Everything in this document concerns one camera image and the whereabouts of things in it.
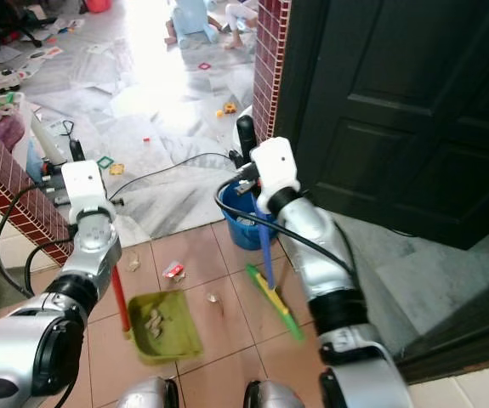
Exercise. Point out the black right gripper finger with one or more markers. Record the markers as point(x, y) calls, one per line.
point(246, 136)
point(76, 151)

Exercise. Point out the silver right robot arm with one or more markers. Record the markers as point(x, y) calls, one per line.
point(329, 255)

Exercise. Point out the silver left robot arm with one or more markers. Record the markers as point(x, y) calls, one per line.
point(57, 340)

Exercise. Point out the small orange toy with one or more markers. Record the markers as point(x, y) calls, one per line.
point(230, 108)

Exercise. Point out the white cylindrical tube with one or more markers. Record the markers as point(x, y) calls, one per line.
point(47, 136)

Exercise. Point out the crumpled trash in bucket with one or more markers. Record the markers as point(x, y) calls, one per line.
point(246, 219)

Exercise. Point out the blue plastic bucket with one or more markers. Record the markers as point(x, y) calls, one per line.
point(244, 236)

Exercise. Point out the pink cloth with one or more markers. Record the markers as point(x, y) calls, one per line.
point(10, 127)

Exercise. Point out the red brick tiled pillar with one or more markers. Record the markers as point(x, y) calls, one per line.
point(270, 59)

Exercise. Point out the open white cardboard box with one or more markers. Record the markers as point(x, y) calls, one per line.
point(2, 104)

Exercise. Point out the white toy car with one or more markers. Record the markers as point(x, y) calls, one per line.
point(6, 79)

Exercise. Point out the red and white snack wrapper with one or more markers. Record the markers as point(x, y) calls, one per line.
point(174, 270)

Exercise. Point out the small clear plastic scrap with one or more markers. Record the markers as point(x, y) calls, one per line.
point(212, 298)
point(133, 262)

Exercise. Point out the light blue plastic stool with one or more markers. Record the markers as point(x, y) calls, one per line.
point(190, 21)

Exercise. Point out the black office chair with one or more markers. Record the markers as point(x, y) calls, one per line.
point(6, 21)

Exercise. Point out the red plastic basin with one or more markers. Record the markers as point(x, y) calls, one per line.
point(97, 3)

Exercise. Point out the dark green panel door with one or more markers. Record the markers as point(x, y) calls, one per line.
point(397, 102)

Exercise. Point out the pale crumpled trash pieces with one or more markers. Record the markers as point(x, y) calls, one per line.
point(155, 321)

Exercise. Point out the silver right robot foot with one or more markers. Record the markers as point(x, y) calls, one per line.
point(274, 398)

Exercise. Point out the silver robot foot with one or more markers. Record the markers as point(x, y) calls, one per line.
point(274, 398)
point(146, 395)

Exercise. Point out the silver left robot foot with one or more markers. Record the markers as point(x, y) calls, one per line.
point(146, 395)

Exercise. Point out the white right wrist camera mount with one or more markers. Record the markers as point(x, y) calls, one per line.
point(274, 166)

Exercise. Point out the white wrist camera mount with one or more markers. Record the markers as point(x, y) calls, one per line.
point(274, 166)
point(87, 191)

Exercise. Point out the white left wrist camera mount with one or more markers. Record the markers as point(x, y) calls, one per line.
point(87, 191)

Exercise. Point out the low red brick tiled wall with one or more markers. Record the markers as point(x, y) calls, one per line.
point(23, 195)

